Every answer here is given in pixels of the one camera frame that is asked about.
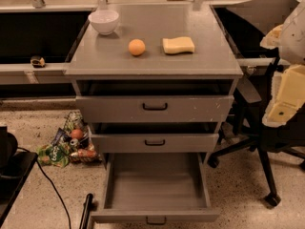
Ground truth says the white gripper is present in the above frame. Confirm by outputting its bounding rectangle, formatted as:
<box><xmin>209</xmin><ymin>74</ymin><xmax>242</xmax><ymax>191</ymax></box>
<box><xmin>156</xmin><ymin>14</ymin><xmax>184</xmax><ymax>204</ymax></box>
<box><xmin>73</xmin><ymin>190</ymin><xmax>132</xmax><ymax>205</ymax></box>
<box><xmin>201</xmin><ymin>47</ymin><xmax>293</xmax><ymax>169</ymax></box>
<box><xmin>262</xmin><ymin>65</ymin><xmax>305</xmax><ymax>128</ymax></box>

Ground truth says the grey bottom drawer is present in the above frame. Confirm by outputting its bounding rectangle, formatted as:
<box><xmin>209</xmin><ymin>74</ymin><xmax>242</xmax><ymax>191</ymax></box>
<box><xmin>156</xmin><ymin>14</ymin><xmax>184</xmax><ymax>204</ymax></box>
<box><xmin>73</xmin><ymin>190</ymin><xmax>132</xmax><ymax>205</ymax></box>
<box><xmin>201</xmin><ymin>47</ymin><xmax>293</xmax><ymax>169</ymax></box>
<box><xmin>91</xmin><ymin>153</ymin><xmax>219</xmax><ymax>225</ymax></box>

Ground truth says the grey drawer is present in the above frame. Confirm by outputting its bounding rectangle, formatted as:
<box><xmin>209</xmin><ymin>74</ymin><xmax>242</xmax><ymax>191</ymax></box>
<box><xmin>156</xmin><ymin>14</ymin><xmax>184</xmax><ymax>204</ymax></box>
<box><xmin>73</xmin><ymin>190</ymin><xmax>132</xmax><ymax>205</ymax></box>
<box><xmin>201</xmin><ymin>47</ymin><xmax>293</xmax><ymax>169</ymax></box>
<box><xmin>76</xmin><ymin>79</ymin><xmax>234</xmax><ymax>123</ymax></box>
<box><xmin>91</xmin><ymin>153</ymin><xmax>219</xmax><ymax>225</ymax></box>
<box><xmin>91</xmin><ymin>122</ymin><xmax>218</xmax><ymax>153</ymax></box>

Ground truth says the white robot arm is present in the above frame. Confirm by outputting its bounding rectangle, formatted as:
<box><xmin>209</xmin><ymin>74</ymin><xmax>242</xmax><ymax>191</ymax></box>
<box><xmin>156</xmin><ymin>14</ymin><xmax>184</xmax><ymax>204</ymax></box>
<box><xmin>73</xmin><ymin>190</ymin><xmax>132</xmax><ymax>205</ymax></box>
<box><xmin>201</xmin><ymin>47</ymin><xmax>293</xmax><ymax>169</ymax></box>
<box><xmin>260</xmin><ymin>0</ymin><xmax>305</xmax><ymax>128</ymax></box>

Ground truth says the grey drawer cabinet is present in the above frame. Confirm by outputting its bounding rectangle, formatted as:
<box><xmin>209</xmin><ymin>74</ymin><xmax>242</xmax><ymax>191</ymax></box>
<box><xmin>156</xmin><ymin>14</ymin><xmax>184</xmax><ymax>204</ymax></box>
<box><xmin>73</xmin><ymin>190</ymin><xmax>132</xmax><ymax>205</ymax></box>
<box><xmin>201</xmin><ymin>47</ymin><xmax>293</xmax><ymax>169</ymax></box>
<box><xmin>64</xmin><ymin>2</ymin><xmax>244</xmax><ymax>164</ymax></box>

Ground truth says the grey middle drawer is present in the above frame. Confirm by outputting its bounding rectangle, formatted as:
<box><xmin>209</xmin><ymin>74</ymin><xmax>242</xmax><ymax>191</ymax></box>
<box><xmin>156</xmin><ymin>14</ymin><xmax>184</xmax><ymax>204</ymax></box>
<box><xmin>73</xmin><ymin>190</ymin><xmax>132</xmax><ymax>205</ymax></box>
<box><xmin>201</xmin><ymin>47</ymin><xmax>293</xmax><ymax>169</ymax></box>
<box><xmin>91</xmin><ymin>122</ymin><xmax>218</xmax><ymax>153</ymax></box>

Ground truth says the grey top drawer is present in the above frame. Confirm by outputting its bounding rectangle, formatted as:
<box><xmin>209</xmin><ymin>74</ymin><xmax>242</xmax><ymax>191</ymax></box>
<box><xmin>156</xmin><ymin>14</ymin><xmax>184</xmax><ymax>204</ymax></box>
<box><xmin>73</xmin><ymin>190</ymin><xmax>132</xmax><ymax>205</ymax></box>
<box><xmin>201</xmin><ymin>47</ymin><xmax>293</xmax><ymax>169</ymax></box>
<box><xmin>76</xmin><ymin>79</ymin><xmax>234</xmax><ymax>123</ymax></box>

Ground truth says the black pole near drawer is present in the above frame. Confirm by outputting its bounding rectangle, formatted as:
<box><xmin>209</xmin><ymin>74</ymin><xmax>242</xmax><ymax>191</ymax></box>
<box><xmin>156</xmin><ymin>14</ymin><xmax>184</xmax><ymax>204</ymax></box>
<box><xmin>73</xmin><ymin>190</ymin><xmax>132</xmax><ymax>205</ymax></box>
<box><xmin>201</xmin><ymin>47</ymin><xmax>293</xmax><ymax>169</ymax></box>
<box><xmin>79</xmin><ymin>193</ymin><xmax>93</xmax><ymax>229</ymax></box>

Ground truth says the black office chair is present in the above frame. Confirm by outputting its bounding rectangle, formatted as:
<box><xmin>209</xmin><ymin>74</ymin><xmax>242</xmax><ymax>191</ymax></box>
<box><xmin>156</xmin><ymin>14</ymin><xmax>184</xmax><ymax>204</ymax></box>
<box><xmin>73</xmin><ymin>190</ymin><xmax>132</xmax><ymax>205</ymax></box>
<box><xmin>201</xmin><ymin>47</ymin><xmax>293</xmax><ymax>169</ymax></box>
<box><xmin>208</xmin><ymin>0</ymin><xmax>304</xmax><ymax>207</ymax></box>

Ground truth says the yellow sponge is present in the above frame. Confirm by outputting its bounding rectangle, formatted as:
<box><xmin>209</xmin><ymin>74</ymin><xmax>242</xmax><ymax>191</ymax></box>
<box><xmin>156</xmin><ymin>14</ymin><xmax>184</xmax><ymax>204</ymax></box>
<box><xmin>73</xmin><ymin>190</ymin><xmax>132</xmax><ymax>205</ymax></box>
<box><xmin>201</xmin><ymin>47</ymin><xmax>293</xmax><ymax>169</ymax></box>
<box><xmin>162</xmin><ymin>36</ymin><xmax>194</xmax><ymax>54</ymax></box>

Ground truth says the orange fruit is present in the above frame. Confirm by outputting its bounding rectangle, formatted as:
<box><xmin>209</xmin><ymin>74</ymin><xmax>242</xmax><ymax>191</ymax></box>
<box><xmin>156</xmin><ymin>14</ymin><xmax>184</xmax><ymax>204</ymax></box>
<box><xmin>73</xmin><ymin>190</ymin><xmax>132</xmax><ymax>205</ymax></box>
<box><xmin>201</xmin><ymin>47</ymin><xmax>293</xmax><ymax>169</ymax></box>
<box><xmin>129</xmin><ymin>39</ymin><xmax>146</xmax><ymax>56</ymax></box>

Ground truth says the white bowl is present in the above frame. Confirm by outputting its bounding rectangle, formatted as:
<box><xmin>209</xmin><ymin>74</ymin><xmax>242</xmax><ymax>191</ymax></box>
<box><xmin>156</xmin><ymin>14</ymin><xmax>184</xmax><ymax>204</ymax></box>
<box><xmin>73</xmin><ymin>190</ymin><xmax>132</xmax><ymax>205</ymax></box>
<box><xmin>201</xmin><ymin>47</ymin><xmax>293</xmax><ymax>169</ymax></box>
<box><xmin>88</xmin><ymin>10</ymin><xmax>119</xmax><ymax>35</ymax></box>

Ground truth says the red netted fruit pack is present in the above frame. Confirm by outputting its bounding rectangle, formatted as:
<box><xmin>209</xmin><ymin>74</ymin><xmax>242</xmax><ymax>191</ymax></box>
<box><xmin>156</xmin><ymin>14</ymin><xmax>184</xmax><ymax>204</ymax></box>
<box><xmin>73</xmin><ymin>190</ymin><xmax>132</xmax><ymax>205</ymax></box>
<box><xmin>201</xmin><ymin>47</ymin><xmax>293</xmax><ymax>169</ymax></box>
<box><xmin>70</xmin><ymin>149</ymin><xmax>98</xmax><ymax>162</ymax></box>

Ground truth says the red apple on floor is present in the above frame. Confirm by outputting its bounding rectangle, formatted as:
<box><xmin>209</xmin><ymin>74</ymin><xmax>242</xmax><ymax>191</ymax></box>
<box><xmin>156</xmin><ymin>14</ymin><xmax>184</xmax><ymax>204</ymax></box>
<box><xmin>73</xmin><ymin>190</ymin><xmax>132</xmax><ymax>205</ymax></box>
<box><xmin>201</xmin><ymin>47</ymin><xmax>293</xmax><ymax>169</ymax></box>
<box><xmin>71</xmin><ymin>129</ymin><xmax>84</xmax><ymax>139</ymax></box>

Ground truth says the small metal can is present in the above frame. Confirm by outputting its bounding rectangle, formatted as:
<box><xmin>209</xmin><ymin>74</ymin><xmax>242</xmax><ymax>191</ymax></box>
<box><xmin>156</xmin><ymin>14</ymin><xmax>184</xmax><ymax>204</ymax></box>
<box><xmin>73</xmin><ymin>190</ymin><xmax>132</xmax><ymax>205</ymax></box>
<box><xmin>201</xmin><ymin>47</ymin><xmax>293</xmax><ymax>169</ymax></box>
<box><xmin>70</xmin><ymin>138</ymin><xmax>79</xmax><ymax>146</ymax></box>

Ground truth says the green snack bag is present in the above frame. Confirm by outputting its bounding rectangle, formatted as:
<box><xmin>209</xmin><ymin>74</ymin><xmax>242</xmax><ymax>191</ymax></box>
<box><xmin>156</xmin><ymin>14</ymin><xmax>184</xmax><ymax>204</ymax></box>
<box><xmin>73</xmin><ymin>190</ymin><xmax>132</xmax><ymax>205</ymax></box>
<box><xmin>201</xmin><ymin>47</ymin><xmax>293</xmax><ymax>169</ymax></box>
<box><xmin>37</xmin><ymin>144</ymin><xmax>70</xmax><ymax>168</ymax></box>

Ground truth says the small yellow black tape measure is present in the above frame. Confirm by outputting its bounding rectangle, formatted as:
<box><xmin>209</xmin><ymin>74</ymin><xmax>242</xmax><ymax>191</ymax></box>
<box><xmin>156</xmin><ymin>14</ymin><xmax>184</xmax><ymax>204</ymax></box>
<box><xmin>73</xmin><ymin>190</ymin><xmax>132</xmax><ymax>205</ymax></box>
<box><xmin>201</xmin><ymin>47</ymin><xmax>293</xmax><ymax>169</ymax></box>
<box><xmin>30</xmin><ymin>55</ymin><xmax>46</xmax><ymax>68</ymax></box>

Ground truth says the black equipment on left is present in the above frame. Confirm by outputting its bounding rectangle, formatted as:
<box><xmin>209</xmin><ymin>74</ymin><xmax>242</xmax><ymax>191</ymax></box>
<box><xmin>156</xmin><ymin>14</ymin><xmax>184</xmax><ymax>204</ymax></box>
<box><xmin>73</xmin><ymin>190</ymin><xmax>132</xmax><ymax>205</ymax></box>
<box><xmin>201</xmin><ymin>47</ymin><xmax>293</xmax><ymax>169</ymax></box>
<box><xmin>0</xmin><ymin>125</ymin><xmax>37</xmax><ymax>226</ymax></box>

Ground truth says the black cable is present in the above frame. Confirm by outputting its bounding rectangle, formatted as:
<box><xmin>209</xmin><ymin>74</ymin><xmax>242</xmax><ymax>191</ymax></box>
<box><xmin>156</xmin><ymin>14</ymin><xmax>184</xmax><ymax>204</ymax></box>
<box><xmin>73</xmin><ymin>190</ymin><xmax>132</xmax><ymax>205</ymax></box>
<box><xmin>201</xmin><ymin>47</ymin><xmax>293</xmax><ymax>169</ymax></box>
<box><xmin>16</xmin><ymin>146</ymin><xmax>72</xmax><ymax>229</ymax></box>

